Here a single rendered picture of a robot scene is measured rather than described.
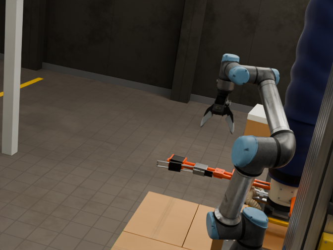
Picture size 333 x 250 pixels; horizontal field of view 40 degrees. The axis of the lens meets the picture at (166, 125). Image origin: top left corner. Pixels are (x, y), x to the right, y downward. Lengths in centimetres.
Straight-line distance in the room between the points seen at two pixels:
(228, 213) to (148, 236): 121
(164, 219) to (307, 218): 176
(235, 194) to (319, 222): 37
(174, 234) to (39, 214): 151
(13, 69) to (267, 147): 359
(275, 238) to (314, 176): 104
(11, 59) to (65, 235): 192
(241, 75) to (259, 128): 237
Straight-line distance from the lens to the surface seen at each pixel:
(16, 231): 398
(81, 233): 397
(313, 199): 158
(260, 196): 252
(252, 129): 427
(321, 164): 153
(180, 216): 331
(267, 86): 193
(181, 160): 253
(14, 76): 492
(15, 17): 480
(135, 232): 305
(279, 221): 244
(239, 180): 178
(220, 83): 205
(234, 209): 188
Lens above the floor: 223
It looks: 20 degrees down
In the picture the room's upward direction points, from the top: 9 degrees clockwise
